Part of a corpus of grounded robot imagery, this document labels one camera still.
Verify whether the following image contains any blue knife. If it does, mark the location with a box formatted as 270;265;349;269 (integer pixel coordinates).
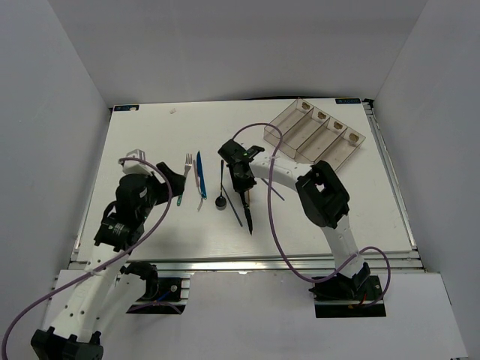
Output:
196;151;207;199

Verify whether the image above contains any black steak knife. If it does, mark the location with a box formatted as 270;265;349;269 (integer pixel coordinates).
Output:
240;192;253;235

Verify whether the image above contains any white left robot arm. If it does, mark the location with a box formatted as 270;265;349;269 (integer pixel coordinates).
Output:
31;158;186;359

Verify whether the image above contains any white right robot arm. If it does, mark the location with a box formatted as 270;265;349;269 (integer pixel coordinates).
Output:
218;139;371;299

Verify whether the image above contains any blue chopstick lower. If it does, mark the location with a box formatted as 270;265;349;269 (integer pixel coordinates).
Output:
221;185;243;227

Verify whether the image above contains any smoky clear divided organizer tray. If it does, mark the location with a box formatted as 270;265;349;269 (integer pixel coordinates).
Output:
263;97;365;172

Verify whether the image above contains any left blue corner marker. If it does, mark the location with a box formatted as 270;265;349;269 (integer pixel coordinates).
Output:
112;104;140;112

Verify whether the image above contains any blue corner marker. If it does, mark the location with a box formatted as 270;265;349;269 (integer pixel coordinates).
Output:
334;97;362;105
112;104;140;112

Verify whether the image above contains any right blue corner marker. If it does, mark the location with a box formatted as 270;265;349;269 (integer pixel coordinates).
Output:
334;97;362;105

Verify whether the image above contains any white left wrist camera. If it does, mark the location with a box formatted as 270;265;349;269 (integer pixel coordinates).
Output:
118;148;151;176

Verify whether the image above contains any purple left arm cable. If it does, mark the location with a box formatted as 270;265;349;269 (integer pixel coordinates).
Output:
0;157;181;353

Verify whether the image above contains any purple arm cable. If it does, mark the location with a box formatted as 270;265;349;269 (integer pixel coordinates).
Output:
0;157;181;353
231;122;393;308

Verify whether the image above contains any black spoon long handle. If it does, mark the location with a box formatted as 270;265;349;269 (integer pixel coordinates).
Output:
214;160;227;210

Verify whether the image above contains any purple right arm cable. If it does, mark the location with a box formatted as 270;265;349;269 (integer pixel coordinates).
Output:
231;122;393;308

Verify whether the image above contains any green handled fork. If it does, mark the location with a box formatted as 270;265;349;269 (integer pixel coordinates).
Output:
176;153;193;206

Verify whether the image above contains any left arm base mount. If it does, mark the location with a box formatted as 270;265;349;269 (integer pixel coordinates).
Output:
120;262;190;315

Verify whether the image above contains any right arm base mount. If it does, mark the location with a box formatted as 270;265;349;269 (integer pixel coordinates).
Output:
308;275;386;319

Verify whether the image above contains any aluminium table edge rail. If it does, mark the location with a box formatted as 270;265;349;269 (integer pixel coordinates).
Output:
69;245;427;273

